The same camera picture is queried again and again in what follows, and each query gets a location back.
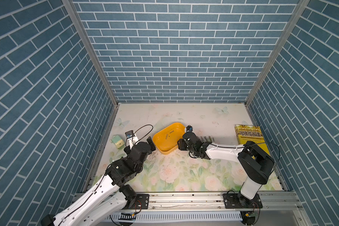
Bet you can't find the yellow plastic storage box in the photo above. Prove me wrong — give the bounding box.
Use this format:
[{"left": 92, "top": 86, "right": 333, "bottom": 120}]
[{"left": 153, "top": 122, "right": 185, "bottom": 155}]

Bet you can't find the aluminium mounting rail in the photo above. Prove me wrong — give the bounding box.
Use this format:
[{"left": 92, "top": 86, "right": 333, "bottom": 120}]
[{"left": 73, "top": 192, "right": 303, "bottom": 212}]

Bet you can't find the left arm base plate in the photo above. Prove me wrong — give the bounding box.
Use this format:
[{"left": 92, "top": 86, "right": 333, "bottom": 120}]
[{"left": 123, "top": 194, "right": 150, "bottom": 211}]

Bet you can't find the yellow book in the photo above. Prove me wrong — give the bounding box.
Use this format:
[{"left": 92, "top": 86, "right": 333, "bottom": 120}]
[{"left": 234, "top": 124, "right": 270, "bottom": 155}]

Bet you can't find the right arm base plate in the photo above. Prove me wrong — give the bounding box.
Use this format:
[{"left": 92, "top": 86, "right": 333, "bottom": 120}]
[{"left": 222, "top": 193, "right": 263, "bottom": 209}]

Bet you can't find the small green white box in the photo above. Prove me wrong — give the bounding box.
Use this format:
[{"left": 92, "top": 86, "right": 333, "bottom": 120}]
[{"left": 110, "top": 135, "right": 125, "bottom": 149}]

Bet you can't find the white slotted cable duct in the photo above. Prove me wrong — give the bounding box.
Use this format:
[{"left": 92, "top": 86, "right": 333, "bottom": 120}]
[{"left": 102, "top": 211, "right": 243, "bottom": 223}]

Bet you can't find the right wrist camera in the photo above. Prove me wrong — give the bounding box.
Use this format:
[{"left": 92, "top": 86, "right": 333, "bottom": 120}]
[{"left": 186, "top": 125, "right": 193, "bottom": 132}]

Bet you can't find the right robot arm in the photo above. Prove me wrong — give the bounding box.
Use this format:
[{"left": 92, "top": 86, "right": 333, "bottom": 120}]
[{"left": 178, "top": 131, "right": 275, "bottom": 209}]

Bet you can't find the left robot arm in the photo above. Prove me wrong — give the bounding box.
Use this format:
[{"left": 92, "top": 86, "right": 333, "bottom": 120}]
[{"left": 40, "top": 137, "right": 156, "bottom": 226}]

